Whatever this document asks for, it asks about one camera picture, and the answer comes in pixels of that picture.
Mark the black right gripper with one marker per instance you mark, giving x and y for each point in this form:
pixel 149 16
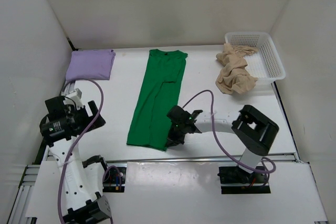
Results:
pixel 173 140

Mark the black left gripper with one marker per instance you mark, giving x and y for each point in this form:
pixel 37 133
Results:
pixel 82 110

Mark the green t shirt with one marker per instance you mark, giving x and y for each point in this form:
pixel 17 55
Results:
pixel 159 92

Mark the purple t shirt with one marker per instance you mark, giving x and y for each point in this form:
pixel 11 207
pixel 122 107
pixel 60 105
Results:
pixel 91 64

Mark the beige t shirt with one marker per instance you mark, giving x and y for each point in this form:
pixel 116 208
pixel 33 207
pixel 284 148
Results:
pixel 234 77

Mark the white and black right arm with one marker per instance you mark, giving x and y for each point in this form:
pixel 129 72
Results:
pixel 256 131

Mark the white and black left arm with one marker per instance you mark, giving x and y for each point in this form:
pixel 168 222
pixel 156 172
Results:
pixel 80 194

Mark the white plastic basket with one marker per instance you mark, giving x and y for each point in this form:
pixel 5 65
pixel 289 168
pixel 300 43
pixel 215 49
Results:
pixel 265 64

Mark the aluminium table edge rail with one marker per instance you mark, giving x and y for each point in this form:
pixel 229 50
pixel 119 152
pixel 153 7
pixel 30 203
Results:
pixel 275 158

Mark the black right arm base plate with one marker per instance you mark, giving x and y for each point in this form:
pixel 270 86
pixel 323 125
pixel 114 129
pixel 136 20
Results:
pixel 235 181

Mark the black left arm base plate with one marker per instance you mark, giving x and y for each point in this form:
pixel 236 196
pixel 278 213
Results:
pixel 114 179

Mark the aluminium left frame rail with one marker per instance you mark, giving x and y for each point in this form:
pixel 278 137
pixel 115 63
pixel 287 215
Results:
pixel 21 141

